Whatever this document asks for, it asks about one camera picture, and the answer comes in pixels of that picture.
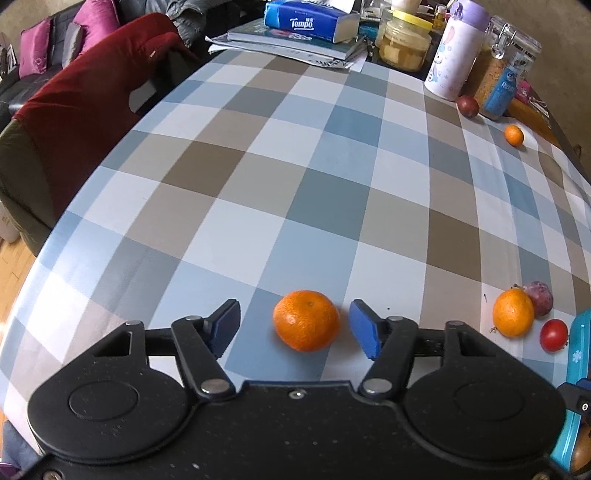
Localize orange mandarin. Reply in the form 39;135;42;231
272;290;341;352

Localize red tomato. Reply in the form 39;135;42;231
539;318;570;354

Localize blue tissue pack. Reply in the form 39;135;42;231
263;0;361;44

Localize grey jacket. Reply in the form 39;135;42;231
164;0;269;48

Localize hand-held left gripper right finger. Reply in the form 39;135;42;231
348;299;502;398

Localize yellow lid jar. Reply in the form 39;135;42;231
375;10;434;72

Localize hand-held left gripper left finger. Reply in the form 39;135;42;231
92;298;242;398

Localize magenta pillow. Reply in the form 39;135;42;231
73;0;122;47
18;17;54;78

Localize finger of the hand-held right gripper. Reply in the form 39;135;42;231
556;377;591;419

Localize dark red cloth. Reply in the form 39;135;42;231
11;13;200;223

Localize large orange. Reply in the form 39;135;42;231
492;288;535;338

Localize dark red plum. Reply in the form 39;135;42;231
456;95;481;118

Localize purple plum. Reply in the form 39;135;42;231
522;281;554;318

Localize glass jar with blue label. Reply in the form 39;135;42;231
475;15;542;121

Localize pink pencil case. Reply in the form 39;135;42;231
515;78;539;105

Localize stack of books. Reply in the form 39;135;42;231
205;18;370;73

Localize brown kiwi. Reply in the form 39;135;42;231
570;422;591;474

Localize olive green chair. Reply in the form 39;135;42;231
0;117;61;257

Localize white bottle with lilac cap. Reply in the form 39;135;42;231
424;0;491;102

